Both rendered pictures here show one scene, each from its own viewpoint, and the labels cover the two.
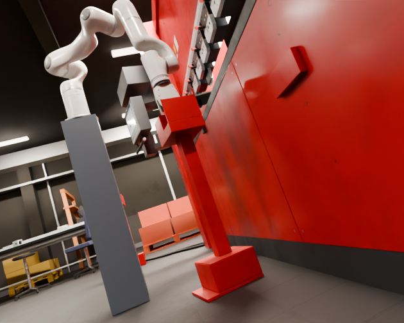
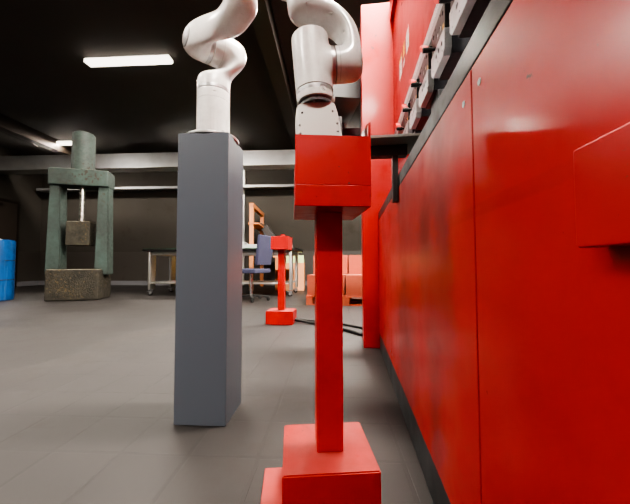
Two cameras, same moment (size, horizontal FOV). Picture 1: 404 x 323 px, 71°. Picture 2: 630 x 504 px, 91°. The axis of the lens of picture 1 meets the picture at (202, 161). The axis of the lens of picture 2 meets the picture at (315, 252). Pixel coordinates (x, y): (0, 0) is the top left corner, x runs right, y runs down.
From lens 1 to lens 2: 0.61 m
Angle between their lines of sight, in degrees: 20
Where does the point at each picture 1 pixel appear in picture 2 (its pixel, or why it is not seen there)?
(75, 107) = (207, 116)
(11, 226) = not seen: hidden behind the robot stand
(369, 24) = not seen: outside the picture
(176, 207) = (357, 264)
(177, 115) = (319, 174)
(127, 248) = (216, 345)
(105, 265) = (182, 357)
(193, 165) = (326, 275)
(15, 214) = not seen: hidden behind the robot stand
